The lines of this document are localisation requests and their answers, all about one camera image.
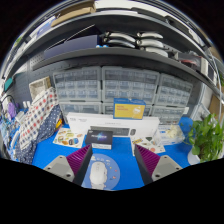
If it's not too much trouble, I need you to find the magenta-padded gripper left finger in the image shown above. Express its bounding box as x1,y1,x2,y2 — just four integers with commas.
43,143,94,187

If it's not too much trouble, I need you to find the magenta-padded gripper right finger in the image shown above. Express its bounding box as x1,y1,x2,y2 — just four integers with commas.
134,144,184,186

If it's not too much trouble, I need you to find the white computer mouse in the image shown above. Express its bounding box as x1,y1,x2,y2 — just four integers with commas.
89,160,109,190

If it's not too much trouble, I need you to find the round rabbit-print mouse pad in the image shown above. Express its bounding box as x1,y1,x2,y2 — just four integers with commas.
81,153,121,191

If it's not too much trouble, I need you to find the colourful sticker sheet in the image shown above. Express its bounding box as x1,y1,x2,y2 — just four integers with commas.
130,134,166,156
52,127,86,149

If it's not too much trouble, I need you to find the clear plastic box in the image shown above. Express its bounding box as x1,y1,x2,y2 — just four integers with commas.
158,123,186,146

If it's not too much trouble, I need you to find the navy polka-dot cloth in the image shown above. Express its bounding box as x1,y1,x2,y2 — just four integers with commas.
13,103,63,164

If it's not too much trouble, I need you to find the long white keyboard box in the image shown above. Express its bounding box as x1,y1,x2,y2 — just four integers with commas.
66,112,160,138

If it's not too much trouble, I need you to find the small black box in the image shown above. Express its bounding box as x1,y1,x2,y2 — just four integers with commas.
84,129,114,150

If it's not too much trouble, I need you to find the green potted plant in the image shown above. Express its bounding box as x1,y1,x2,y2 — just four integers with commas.
184,113,224,166

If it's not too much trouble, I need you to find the red blue checked cloth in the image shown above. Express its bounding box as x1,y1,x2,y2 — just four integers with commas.
18,87,59,151

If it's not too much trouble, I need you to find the white box-shaped device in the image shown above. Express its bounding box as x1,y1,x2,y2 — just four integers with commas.
14,110,26,125

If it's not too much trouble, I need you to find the yellow blue box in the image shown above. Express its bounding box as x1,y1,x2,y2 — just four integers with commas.
113,97,147,120

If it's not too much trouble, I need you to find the purple soft object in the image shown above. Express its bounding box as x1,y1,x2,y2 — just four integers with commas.
6,101,18,119

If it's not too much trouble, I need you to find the white wicker basket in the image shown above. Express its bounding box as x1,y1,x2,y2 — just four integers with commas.
28,75,53,101

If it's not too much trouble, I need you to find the teal wall-mounted object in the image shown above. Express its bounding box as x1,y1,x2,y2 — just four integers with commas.
3,77,15,93

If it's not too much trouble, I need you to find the dark wall shelf unit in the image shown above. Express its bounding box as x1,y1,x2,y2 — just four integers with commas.
1,0,224,101

